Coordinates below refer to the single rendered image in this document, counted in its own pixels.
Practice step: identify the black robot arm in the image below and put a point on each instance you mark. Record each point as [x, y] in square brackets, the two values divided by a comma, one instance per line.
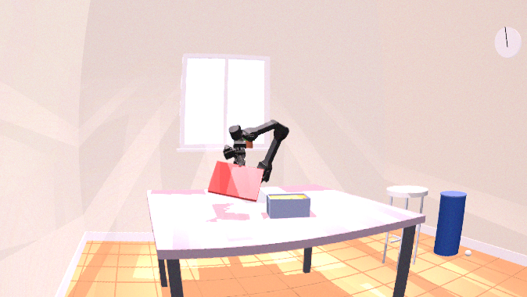
[250, 134]

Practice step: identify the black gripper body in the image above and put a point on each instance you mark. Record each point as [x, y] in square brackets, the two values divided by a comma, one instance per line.
[239, 146]

